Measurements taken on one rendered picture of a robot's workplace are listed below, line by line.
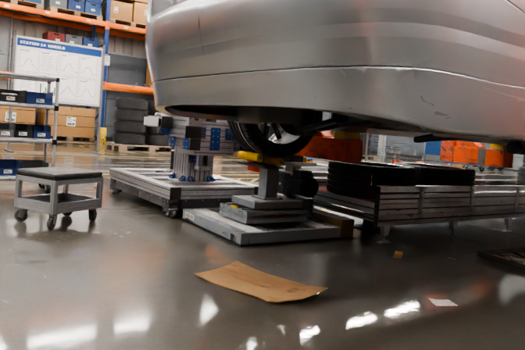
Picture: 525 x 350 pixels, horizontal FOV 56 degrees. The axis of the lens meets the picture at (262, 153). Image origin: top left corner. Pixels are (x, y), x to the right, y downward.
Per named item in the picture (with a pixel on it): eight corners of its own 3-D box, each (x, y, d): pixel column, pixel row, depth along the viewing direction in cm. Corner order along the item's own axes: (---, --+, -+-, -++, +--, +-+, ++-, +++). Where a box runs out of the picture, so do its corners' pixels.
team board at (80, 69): (9, 152, 787) (16, 28, 777) (3, 150, 827) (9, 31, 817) (103, 155, 877) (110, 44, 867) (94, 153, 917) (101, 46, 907)
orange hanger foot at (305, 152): (344, 162, 344) (348, 112, 342) (298, 155, 387) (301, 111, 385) (362, 162, 353) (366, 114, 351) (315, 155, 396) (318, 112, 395)
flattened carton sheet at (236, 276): (290, 310, 198) (291, 301, 198) (194, 276, 232) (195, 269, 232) (329, 293, 222) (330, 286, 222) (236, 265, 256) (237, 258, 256)
